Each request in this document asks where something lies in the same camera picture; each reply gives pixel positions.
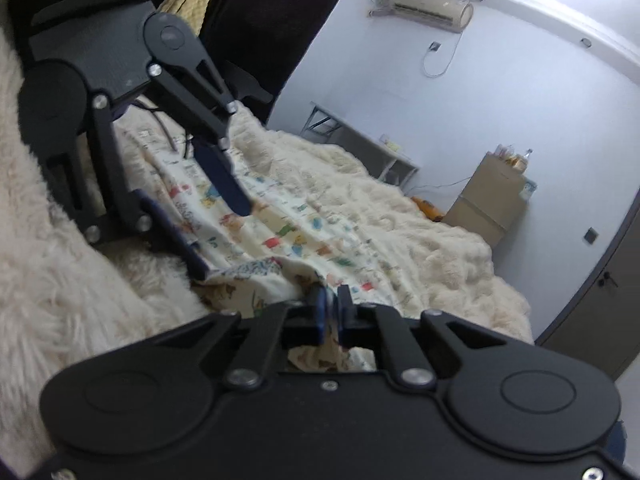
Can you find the cream fluffy blanket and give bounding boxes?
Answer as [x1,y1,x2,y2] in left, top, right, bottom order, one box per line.
[0,25,533,411]

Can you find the grey metal-frame desk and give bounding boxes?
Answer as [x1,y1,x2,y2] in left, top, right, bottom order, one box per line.
[299,101,420,186]

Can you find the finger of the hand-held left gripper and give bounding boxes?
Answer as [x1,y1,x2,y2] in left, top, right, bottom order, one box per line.
[42,91,210,282]
[147,52,254,217]

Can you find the beige small fridge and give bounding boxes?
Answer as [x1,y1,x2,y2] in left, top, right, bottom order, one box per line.
[442,152,538,248]

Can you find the cream cartoon print garment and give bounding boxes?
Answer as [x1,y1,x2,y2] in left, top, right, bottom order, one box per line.
[120,110,406,373]

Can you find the orange item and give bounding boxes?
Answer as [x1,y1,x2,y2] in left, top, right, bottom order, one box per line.
[410,196,446,223]

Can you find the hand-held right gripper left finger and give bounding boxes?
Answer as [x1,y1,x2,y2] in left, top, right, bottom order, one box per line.
[152,284,332,392]

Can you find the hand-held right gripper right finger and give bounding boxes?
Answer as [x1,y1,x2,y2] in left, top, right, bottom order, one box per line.
[336,284,508,392]

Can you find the grey door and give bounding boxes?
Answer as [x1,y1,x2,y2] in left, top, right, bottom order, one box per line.
[532,195,640,381]

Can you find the white looped cable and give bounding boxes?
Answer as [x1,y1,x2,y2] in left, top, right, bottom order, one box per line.
[422,32,461,79]

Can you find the white air conditioner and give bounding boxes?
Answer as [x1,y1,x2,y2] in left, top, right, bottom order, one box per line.
[369,0,474,34]

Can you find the dark curtain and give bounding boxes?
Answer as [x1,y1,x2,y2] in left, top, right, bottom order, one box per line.
[197,0,363,128]

